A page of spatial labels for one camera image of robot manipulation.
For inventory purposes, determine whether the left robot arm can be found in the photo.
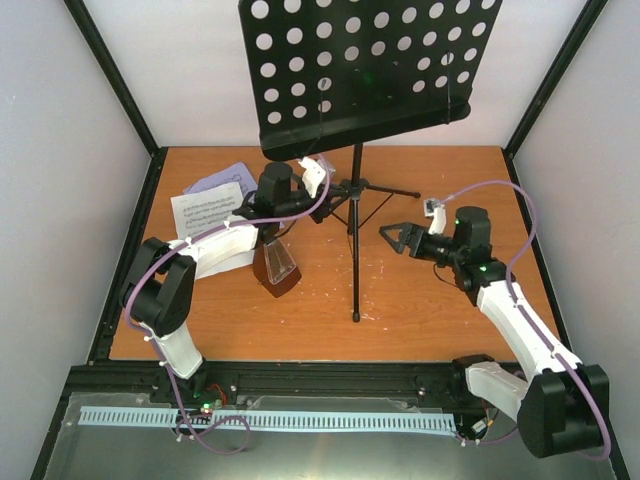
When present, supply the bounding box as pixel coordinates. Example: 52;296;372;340
120;157;334;403

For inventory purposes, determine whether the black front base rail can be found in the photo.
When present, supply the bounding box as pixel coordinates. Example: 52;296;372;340
64;359;601;416

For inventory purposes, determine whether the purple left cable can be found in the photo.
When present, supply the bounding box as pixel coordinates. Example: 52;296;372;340
124;154;334;456

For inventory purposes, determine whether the black frame post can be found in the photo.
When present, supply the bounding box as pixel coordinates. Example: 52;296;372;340
62;0;162;151
503;0;608;160

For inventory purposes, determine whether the black music stand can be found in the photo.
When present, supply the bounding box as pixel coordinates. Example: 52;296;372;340
237;0;504;324

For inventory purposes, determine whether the black frame post left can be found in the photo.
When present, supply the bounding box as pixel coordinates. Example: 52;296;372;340
62;0;162;151

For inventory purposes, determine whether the white sheet music paper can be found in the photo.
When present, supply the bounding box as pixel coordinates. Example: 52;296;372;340
169;181;257;280

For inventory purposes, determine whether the clear plastic metronome cover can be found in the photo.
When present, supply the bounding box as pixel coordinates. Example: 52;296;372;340
265;239;297;285

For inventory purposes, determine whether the purple cable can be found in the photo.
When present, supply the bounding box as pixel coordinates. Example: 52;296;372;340
439;180;612;461
124;154;334;456

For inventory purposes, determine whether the light blue cable duct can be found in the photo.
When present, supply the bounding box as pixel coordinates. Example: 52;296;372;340
78;406;457;436

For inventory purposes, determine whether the black frame post right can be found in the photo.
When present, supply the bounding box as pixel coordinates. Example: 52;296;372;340
503;0;608;160

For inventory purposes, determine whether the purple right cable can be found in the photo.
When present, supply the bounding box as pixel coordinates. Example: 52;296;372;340
439;180;612;461

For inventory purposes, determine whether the brown wooden metronome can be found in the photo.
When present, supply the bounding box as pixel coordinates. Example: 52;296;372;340
252;239;302;298

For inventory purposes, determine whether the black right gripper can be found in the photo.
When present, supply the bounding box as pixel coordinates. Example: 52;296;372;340
379;221;463;268

